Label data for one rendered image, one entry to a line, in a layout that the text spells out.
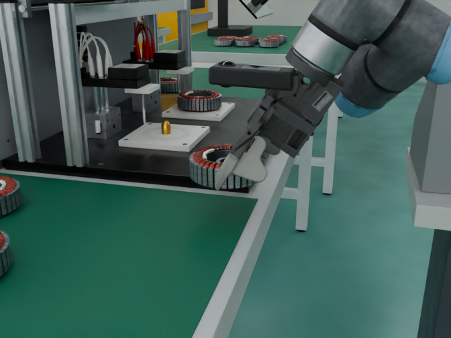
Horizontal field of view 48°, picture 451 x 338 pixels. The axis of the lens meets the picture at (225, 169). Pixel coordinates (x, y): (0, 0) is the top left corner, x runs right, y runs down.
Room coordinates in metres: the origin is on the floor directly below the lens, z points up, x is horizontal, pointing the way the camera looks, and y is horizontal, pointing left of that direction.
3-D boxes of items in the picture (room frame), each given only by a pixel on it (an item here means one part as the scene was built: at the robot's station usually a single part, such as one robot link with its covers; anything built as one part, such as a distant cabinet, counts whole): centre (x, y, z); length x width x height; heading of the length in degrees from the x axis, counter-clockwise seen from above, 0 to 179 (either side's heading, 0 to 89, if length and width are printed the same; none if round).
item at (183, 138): (1.02, 0.13, 0.78); 0.15 x 0.15 x 0.01; 76
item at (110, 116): (1.06, 0.27, 0.80); 0.07 x 0.05 x 0.06; 166
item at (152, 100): (1.29, 0.21, 0.80); 0.07 x 0.05 x 0.06; 166
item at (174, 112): (1.26, 0.07, 0.78); 0.15 x 0.15 x 0.01; 76
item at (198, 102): (1.26, 0.07, 0.80); 0.11 x 0.11 x 0.04
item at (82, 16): (1.16, 0.19, 1.03); 0.62 x 0.01 x 0.03; 166
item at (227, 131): (1.14, 0.11, 0.76); 0.64 x 0.47 x 0.02; 166
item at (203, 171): (0.70, 0.00, 0.83); 0.11 x 0.11 x 0.04
